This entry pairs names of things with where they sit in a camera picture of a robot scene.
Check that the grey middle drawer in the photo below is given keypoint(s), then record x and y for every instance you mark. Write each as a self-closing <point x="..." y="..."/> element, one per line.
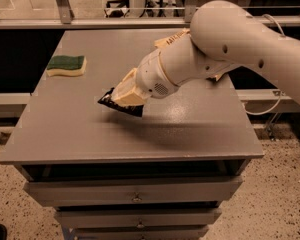
<point x="138" y="218"/>

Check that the black rxbar chocolate wrapper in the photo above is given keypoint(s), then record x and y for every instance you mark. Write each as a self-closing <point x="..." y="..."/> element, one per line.
<point x="106" y="100"/>

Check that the grey bottom drawer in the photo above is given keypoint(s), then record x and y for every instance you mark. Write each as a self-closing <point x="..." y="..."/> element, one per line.
<point x="150" y="233"/>

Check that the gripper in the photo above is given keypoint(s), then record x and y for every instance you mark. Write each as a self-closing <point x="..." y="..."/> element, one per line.
<point x="152" y="74"/>

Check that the brown and yellow chip bag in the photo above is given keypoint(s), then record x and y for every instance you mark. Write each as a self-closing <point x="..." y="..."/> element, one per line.
<point x="163" y="42"/>

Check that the metal guard rail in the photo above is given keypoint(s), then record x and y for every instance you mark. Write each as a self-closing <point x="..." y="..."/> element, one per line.
<point x="78" y="14"/>

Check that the black office chair base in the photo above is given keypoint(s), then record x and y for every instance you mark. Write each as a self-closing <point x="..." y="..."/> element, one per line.
<point x="116" y="8"/>

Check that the green and yellow sponge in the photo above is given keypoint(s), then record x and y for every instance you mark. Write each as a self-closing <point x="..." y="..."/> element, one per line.
<point x="63" y="65"/>

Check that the grey top drawer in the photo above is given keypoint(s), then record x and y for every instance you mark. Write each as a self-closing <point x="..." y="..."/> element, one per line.
<point x="133" y="191"/>

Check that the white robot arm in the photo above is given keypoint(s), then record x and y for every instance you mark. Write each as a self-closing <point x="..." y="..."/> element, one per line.
<point x="222" y="36"/>

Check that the grey drawer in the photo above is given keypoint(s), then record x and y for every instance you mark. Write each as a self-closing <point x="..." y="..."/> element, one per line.
<point x="133" y="191"/>
<point x="138" y="218"/>
<point x="150" y="233"/>

